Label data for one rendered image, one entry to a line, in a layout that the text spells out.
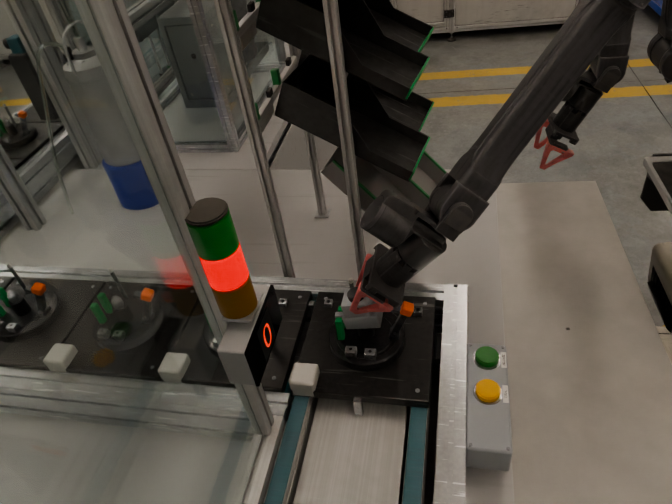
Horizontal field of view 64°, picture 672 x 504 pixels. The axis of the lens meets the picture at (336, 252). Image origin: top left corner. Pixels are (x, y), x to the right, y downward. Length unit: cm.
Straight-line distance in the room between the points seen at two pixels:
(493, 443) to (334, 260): 63
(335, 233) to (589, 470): 80
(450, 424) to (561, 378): 28
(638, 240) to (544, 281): 159
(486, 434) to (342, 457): 24
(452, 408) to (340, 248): 58
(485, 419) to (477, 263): 49
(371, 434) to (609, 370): 48
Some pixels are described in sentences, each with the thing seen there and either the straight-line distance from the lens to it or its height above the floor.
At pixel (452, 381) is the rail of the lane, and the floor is 95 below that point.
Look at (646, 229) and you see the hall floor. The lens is 293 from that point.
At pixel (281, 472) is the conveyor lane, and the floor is 95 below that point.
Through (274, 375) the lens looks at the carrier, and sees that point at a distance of 99.
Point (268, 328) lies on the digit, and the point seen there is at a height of 121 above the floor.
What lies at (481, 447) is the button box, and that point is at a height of 96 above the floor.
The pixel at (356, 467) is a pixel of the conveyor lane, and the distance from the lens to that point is 94.
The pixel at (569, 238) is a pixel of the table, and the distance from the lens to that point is 142.
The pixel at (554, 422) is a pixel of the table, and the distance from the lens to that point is 107.
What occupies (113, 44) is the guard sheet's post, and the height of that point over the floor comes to 161.
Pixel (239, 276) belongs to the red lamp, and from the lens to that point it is 65.
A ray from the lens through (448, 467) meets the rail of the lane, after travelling 89.
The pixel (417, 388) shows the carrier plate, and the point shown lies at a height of 97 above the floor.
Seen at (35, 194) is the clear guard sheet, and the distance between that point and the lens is 45.
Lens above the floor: 175
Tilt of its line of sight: 41 degrees down
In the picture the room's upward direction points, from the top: 9 degrees counter-clockwise
